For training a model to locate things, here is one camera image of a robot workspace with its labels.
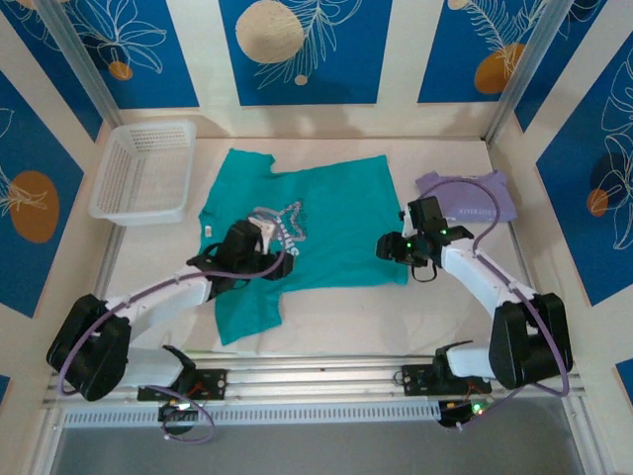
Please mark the teal t-shirt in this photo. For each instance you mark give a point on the teal t-shirt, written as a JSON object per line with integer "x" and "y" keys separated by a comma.
{"x": 336, "y": 213}

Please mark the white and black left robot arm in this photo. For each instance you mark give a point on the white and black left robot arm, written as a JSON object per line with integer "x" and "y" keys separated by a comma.
{"x": 158, "y": 302}

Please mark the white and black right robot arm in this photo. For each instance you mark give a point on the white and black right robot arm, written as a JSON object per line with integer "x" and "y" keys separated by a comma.
{"x": 475, "y": 282}

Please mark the folded purple t-shirt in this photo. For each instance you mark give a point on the folded purple t-shirt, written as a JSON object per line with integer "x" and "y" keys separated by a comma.
{"x": 494, "y": 193}

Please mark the white plastic mesh basket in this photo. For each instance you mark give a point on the white plastic mesh basket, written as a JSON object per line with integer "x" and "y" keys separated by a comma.
{"x": 143, "y": 168}

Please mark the white table cover sheet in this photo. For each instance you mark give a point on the white table cover sheet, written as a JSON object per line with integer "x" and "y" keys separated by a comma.
{"x": 356, "y": 321}

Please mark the black controller board with LED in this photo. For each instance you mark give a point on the black controller board with LED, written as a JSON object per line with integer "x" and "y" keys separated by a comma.
{"x": 462, "y": 413}
{"x": 180, "y": 410}

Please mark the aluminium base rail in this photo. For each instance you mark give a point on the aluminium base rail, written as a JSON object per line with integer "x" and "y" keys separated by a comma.
{"x": 316, "y": 378}

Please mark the aluminium frame post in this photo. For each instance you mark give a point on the aluminium frame post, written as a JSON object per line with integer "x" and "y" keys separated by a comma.
{"x": 524, "y": 64}
{"x": 79, "y": 59}

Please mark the aluminium frame leg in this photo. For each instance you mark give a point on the aluminium frame leg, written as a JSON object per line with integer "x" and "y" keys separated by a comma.
{"x": 583, "y": 435}
{"x": 47, "y": 445}

